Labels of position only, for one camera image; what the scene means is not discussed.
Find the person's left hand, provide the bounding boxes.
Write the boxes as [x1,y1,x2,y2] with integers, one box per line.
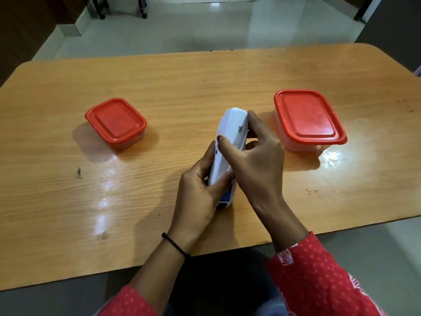
[168,140,235,251]

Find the dark door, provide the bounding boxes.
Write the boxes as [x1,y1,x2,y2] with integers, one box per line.
[355,0,421,73]

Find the small red container lid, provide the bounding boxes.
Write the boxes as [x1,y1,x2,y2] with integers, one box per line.
[85,97,147,144]

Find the white handheld device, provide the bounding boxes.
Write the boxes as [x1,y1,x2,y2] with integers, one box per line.
[207,108,249,208]

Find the large clear plastic container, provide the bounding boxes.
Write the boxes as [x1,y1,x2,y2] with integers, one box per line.
[275,110,333,153]

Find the dark trousers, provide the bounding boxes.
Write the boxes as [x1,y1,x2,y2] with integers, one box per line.
[163,248,290,316]

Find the red patterned garment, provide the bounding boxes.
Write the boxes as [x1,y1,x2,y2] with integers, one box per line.
[95,232,389,316]

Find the black wrist band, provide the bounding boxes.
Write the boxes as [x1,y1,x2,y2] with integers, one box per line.
[161,232,191,259]

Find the person's right hand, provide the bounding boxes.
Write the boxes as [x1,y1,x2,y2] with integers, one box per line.
[217,109,286,213]

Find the person's right forearm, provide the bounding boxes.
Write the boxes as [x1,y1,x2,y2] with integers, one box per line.
[255,194,310,254]

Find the large red container lid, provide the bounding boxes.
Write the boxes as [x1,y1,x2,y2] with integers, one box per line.
[274,89,348,146]

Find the person's left forearm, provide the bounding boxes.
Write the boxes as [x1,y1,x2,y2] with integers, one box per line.
[127,238,191,316]

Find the black wheeled chair base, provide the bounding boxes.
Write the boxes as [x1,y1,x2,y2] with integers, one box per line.
[90,0,148,20]

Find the dark wooden cabinet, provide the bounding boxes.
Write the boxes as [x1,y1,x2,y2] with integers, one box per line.
[0,0,90,86]

